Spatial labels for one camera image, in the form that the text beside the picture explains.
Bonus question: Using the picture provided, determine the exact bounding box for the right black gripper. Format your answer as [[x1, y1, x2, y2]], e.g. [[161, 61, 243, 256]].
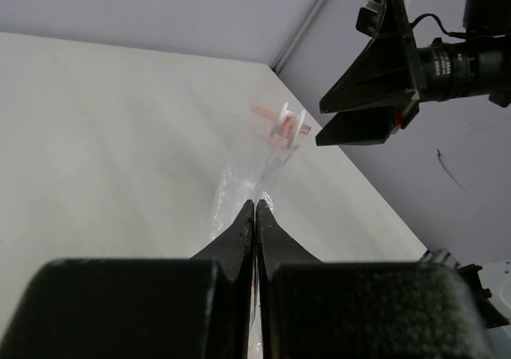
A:
[[315, 0, 510, 146]]

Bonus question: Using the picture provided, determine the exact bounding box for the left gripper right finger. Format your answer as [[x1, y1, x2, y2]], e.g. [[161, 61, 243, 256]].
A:
[[255, 201, 493, 358]]

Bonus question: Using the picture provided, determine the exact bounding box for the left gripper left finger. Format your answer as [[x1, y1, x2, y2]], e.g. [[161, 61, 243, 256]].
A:
[[1, 201, 255, 358]]

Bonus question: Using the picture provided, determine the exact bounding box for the clear zip top bag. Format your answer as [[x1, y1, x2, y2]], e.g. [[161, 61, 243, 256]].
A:
[[201, 105, 317, 358]]

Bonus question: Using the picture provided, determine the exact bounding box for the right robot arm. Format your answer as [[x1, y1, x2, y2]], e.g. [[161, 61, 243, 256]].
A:
[[315, 0, 510, 146]]

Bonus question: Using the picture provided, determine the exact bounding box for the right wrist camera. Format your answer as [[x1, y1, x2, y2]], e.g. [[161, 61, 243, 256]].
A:
[[355, 0, 382, 36]]

